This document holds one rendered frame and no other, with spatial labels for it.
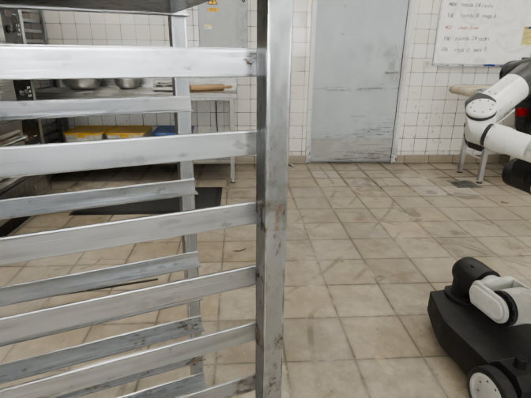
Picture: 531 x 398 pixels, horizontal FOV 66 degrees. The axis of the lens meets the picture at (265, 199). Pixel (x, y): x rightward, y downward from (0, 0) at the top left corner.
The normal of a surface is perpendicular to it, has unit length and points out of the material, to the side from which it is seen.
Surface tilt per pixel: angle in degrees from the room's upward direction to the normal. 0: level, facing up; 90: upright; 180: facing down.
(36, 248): 90
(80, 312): 90
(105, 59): 90
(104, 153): 90
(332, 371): 0
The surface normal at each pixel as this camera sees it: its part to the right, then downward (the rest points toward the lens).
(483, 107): -0.31, -0.66
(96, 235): 0.41, 0.31
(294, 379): 0.01, -0.94
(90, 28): 0.07, 0.33
